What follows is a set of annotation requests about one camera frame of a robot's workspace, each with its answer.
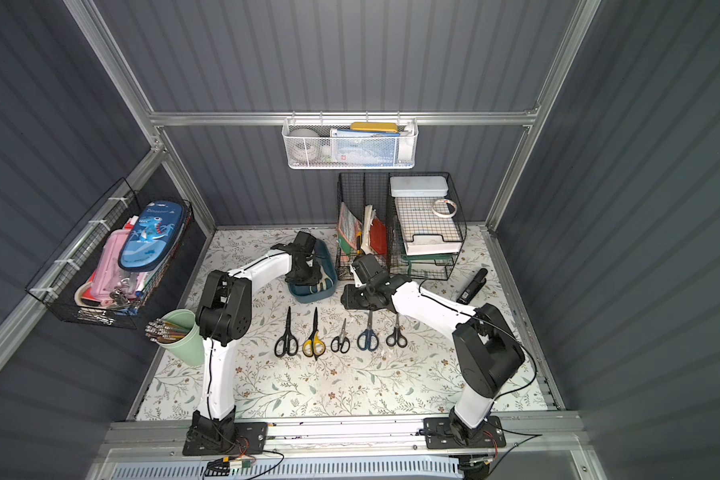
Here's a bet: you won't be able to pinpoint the teal plastic storage box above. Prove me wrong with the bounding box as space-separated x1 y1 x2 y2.
287 240 338 304

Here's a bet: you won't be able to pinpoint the blue handled scissors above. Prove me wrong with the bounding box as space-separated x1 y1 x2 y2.
357 311 379 352

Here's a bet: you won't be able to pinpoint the small dark grey scissors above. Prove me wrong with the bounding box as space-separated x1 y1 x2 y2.
385 314 408 348

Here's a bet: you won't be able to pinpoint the small grey silver scissors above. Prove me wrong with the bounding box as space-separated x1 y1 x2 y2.
330 321 350 354

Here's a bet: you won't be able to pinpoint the all black scissors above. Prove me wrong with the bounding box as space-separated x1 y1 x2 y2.
274 308 299 358

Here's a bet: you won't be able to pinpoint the yellow black scissors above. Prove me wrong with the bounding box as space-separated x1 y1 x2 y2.
302 309 326 360

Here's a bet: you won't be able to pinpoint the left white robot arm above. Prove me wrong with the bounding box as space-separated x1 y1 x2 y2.
192 231 321 439

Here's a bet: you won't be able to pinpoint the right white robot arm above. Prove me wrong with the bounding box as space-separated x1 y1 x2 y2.
342 254 530 437

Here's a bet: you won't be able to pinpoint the white box on organizer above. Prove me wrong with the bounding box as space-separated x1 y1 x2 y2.
389 175 448 198

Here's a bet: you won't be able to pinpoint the red folder in organizer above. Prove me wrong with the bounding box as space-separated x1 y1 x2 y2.
369 218 388 256

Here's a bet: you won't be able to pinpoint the black stapler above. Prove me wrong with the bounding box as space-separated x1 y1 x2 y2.
456 268 488 305

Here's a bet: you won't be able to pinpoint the white tape roll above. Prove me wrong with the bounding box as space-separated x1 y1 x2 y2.
284 128 322 164

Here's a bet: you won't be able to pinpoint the blue white package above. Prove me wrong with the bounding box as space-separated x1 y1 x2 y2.
329 129 399 166

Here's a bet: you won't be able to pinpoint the mint green pen cup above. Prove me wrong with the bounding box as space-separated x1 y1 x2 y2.
145 309 204 366

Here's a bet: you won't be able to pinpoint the blue dinosaur pencil case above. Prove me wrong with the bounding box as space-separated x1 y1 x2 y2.
118 200 190 272

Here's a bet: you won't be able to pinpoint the yellow case in basket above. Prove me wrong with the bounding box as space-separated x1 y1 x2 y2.
350 122 399 134

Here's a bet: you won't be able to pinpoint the pink pencil case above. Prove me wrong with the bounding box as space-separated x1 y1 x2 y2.
89 229 130 302

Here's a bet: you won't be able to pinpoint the cream handled scissors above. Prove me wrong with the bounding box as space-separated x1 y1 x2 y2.
316 275 333 292

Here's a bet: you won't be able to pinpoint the black wire desk organizer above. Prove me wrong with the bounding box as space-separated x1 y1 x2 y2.
336 171 467 280

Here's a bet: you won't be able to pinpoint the white wire wall basket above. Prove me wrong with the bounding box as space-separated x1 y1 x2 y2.
281 119 419 170

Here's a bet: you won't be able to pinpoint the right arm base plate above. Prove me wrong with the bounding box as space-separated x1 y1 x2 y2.
418 416 507 450

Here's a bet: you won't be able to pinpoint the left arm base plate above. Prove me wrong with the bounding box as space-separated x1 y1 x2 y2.
182 418 268 456

